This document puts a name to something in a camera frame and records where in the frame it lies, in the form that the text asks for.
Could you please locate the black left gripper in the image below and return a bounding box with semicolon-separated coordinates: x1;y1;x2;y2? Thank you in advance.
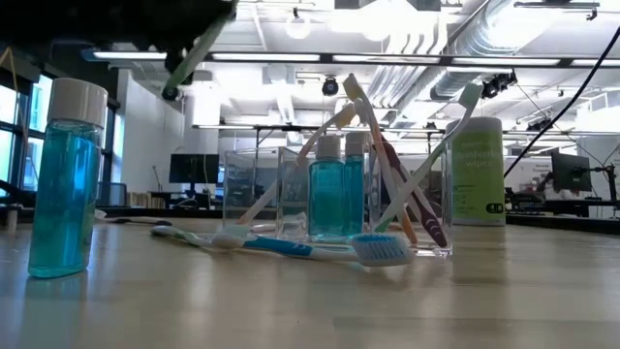
108;0;239;87

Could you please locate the teal mouthwash bottle white cap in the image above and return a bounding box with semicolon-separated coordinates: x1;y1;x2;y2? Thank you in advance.
307;135;346;243
27;77;109;280
342;131;372;238

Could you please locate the clear acrylic organizer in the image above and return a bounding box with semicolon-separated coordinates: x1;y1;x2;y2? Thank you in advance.
221;144;454;258

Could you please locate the orange and white toothbrush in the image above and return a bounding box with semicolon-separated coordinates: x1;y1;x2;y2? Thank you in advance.
235;103;358;227
342;73;419;246

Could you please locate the blue and white toothbrush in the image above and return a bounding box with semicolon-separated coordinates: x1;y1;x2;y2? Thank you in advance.
240;233;417;269

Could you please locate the black computer monitor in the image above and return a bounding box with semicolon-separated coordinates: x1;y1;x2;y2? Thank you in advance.
550;151;594;193
168;153;221;185

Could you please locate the round white ceiling lamp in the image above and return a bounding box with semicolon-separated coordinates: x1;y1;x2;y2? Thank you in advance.
284;10;314;42

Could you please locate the window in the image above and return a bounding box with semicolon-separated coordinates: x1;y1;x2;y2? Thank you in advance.
0;72;54;200

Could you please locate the black beam with light strips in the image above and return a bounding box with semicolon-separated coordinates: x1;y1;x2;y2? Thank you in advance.
79;47;620;69

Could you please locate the small grey cylinder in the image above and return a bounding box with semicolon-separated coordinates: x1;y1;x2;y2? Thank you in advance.
3;203;21;234

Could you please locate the green disinfecting wipes canister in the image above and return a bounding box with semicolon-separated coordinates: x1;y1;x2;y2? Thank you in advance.
445;115;508;228

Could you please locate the person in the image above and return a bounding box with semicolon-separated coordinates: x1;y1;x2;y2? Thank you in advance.
535;170;559;201

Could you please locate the black ceiling camera rig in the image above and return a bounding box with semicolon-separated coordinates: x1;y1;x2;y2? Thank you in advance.
478;70;518;101

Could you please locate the silver ventilation duct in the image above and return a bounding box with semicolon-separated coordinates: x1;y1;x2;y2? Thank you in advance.
428;0;539;103

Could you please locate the long black cable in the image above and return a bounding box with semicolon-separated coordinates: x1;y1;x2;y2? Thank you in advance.
502;23;620;186

